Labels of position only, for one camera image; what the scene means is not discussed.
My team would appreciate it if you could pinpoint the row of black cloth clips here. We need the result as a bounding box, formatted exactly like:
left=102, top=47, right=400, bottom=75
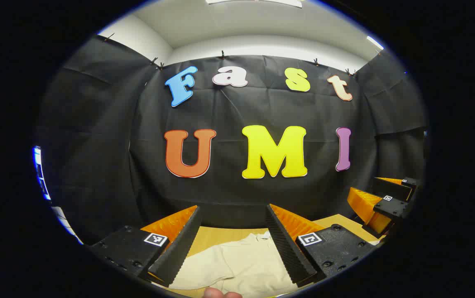
left=104, top=33, right=383, bottom=77

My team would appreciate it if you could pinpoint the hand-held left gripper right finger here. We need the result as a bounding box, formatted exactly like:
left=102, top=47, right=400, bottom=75
left=266, top=203, right=378, bottom=288

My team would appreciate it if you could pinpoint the white desk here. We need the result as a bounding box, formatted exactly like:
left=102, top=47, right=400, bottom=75
left=50, top=206, right=84, bottom=245

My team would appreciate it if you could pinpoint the black backdrop cloth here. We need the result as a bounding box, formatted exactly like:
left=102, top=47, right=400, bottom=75
left=35, top=34, right=428, bottom=245

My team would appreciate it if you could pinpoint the computer monitor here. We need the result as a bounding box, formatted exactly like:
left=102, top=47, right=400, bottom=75
left=32, top=145, right=52, bottom=202

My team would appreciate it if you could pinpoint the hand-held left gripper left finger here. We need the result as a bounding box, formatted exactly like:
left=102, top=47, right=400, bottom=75
left=84, top=205, right=203, bottom=288

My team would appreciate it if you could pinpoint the ceiling light panel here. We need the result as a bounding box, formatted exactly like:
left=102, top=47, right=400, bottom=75
left=366, top=36, right=385, bottom=51
left=205, top=0, right=303, bottom=9

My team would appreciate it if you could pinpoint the cream sweatshirt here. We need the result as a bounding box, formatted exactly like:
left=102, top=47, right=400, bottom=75
left=167, top=231, right=304, bottom=298

